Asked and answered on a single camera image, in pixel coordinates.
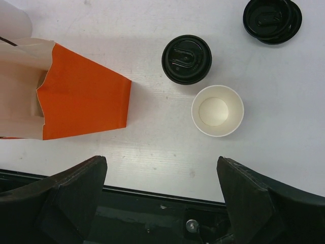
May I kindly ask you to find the white cylindrical straw holder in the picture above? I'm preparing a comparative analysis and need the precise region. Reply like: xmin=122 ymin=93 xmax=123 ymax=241
xmin=0 ymin=0 xmax=33 ymax=46

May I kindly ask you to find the orange paper bag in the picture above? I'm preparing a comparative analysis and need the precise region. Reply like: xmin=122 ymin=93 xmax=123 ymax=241
xmin=1 ymin=38 xmax=132 ymax=140

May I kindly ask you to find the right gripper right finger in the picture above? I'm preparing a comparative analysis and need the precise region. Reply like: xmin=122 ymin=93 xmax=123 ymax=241
xmin=216 ymin=157 xmax=324 ymax=243

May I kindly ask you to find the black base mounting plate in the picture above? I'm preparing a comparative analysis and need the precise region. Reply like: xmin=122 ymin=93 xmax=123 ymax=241
xmin=0 ymin=169 xmax=325 ymax=244

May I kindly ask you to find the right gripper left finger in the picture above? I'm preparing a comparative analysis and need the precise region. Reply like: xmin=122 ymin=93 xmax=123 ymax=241
xmin=1 ymin=156 xmax=107 ymax=243

